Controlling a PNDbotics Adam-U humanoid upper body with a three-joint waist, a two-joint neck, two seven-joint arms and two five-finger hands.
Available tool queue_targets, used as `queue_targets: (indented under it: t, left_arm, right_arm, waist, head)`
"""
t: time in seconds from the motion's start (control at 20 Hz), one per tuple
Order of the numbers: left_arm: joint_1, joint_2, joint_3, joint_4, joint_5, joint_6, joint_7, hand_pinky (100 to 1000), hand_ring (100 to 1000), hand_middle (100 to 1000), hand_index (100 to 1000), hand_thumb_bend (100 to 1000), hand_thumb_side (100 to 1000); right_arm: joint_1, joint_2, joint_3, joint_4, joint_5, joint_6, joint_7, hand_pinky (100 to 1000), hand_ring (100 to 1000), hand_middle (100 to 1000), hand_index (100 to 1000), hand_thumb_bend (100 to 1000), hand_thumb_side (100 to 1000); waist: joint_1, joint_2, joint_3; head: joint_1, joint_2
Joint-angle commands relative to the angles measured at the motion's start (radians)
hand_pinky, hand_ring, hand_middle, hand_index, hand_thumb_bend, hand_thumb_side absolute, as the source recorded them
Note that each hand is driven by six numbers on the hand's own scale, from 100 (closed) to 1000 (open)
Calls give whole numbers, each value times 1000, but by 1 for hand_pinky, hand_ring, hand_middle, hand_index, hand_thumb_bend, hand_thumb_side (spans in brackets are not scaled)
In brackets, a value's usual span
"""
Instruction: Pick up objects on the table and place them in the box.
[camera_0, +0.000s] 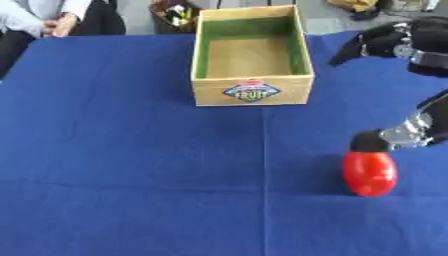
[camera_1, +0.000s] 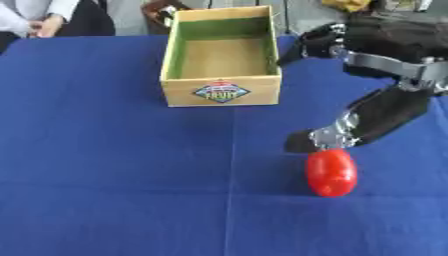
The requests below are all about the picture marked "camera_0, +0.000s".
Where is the tan cardboard box green inside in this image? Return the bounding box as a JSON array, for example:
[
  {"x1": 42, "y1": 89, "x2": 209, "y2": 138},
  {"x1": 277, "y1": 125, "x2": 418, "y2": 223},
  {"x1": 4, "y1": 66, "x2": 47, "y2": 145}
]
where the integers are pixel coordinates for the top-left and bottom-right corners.
[{"x1": 189, "y1": 4, "x2": 317, "y2": 107}]

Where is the brown basket with items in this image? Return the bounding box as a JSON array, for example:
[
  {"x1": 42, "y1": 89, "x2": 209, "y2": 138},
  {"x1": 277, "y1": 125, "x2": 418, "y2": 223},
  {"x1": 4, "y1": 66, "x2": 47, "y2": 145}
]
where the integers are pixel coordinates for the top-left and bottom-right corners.
[{"x1": 147, "y1": 0, "x2": 203, "y2": 35}]

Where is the red egg-shaped toy fruit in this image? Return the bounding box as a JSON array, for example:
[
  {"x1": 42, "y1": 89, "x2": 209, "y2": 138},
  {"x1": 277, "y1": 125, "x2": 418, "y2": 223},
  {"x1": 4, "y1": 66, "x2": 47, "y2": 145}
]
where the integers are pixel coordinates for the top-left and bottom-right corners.
[{"x1": 341, "y1": 151, "x2": 401, "y2": 198}]

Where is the yellow bag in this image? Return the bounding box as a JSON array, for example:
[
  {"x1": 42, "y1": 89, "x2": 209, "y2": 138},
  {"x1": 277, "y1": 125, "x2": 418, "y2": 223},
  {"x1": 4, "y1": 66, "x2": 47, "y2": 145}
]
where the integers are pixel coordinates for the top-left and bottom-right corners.
[{"x1": 325, "y1": 0, "x2": 382, "y2": 21}]

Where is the person's hand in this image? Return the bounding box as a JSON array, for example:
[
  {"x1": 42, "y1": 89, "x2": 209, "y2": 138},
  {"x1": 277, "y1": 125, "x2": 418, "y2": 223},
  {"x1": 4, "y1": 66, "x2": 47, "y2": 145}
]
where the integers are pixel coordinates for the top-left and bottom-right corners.
[{"x1": 40, "y1": 12, "x2": 81, "y2": 38}]

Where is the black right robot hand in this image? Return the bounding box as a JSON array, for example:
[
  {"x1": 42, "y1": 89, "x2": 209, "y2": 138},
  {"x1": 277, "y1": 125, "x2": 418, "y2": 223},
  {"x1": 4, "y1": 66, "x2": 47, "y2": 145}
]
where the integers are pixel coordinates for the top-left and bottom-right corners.
[{"x1": 327, "y1": 16, "x2": 448, "y2": 153}]

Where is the person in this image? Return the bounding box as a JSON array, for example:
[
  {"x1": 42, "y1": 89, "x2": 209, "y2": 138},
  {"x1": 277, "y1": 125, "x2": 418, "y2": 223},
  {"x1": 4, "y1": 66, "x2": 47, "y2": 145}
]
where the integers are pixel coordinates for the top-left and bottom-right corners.
[{"x1": 0, "y1": 0, "x2": 128, "y2": 80}]

